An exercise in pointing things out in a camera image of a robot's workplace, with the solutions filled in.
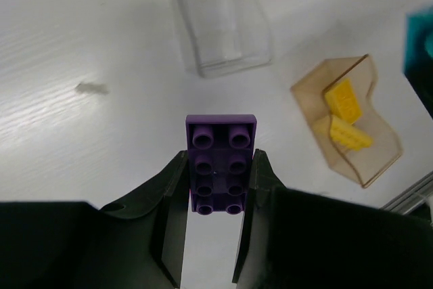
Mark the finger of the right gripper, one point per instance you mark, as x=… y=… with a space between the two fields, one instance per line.
x=421 y=82

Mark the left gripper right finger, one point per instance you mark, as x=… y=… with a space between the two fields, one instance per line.
x=293 y=239

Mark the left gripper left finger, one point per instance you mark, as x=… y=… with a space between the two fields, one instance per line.
x=136 y=241

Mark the small teal lego cube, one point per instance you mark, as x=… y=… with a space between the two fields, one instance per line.
x=418 y=41

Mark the small yellow lego brick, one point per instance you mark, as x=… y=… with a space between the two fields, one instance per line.
x=343 y=103

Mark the long yellow lego plate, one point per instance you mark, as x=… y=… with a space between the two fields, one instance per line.
x=343 y=133

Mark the dark purple lego plate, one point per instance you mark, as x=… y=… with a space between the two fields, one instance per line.
x=220 y=149

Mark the orange tinted plastic container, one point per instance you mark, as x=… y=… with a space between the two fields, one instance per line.
x=361 y=166

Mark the clear plastic container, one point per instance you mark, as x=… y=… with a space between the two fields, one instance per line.
x=225 y=36

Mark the aluminium rail frame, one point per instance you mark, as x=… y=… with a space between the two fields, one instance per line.
x=409 y=200

